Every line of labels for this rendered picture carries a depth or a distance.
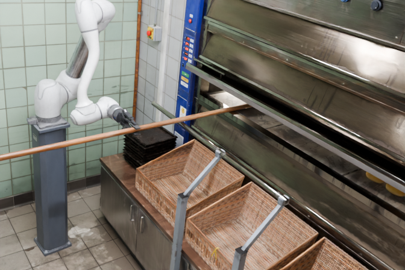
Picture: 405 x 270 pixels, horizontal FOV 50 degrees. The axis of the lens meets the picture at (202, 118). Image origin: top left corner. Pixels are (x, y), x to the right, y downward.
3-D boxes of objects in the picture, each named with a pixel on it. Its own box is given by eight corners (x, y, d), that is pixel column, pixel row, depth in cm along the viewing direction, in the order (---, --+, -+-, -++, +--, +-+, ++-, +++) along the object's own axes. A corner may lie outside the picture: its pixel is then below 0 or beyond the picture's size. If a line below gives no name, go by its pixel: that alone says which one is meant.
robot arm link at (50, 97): (29, 114, 275) (27, 82, 266) (47, 105, 291) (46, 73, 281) (50, 120, 271) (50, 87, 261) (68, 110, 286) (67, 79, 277)
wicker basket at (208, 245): (244, 216, 284) (252, 179, 273) (310, 272, 244) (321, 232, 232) (182, 238, 257) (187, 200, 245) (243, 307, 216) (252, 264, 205)
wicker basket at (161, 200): (191, 170, 327) (194, 137, 316) (240, 211, 288) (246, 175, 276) (133, 187, 299) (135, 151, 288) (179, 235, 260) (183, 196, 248)
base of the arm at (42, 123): (22, 119, 280) (21, 111, 278) (56, 113, 294) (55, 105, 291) (34, 131, 268) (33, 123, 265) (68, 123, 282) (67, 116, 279)
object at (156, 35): (154, 37, 343) (155, 24, 338) (161, 40, 335) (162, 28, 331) (146, 37, 338) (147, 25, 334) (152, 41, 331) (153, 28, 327)
